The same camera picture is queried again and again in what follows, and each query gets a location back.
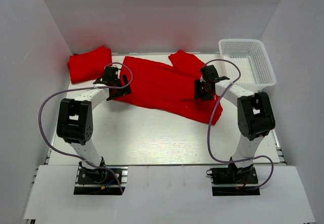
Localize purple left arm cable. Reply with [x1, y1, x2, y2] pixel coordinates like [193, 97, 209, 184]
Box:
[38, 62, 134, 194]

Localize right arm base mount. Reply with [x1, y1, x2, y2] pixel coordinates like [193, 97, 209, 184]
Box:
[206, 166, 260, 197]

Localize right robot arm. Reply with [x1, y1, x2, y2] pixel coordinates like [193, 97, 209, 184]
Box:
[195, 65, 275, 183]

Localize folded red t shirt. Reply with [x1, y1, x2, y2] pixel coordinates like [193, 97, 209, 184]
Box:
[67, 46, 112, 84]

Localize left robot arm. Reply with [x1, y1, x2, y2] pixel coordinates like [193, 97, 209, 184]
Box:
[57, 66, 132, 183]

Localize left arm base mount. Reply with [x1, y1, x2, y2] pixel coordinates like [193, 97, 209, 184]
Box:
[73, 167, 122, 196]

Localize red t shirt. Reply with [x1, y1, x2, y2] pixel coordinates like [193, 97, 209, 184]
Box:
[67, 46, 112, 84]
[117, 50, 223, 124]

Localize white plastic basket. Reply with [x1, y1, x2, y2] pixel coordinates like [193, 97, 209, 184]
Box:
[218, 39, 276, 92]

